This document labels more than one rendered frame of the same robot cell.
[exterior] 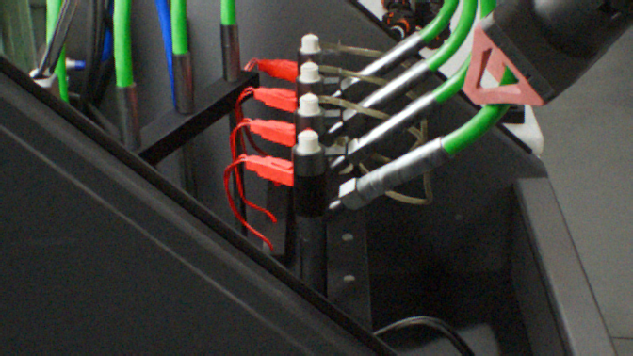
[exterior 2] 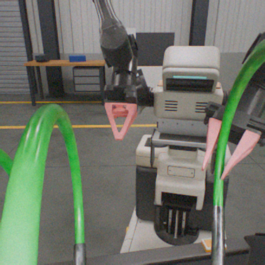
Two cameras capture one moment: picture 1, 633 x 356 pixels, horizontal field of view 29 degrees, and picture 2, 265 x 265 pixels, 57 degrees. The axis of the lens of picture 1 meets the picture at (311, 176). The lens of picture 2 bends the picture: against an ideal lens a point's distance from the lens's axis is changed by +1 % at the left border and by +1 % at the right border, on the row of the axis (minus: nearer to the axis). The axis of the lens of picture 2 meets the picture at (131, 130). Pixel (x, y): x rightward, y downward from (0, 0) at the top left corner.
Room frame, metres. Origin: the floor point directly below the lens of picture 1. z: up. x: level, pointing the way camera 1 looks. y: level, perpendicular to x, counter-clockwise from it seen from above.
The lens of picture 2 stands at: (0.98, 0.18, 1.43)
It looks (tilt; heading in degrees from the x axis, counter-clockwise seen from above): 21 degrees down; 259
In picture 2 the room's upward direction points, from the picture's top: straight up
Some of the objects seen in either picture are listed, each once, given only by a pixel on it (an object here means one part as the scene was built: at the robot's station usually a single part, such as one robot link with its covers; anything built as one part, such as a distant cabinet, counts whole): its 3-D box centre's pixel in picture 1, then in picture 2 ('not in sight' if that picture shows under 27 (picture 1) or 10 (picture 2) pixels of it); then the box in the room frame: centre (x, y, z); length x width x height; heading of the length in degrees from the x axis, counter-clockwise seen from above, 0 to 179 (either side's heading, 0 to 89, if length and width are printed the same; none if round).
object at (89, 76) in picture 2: not in sight; (69, 79); (1.33, -5.40, 0.51); 1.60 x 0.70 x 1.03; 172
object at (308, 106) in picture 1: (309, 111); not in sight; (1.01, 0.00, 1.13); 0.02 x 0.02 x 0.03
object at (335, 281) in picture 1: (316, 304); not in sight; (1.05, 0.00, 0.91); 0.34 x 0.10 x 0.15; 179
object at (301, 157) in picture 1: (324, 258); not in sight; (0.93, -0.01, 1.03); 0.05 x 0.03 x 0.21; 89
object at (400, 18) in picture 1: (419, 8); not in sight; (1.66, -0.16, 1.01); 0.23 x 0.11 x 0.06; 179
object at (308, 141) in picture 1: (308, 149); not in sight; (0.93, 0.00, 1.13); 0.02 x 0.02 x 0.03
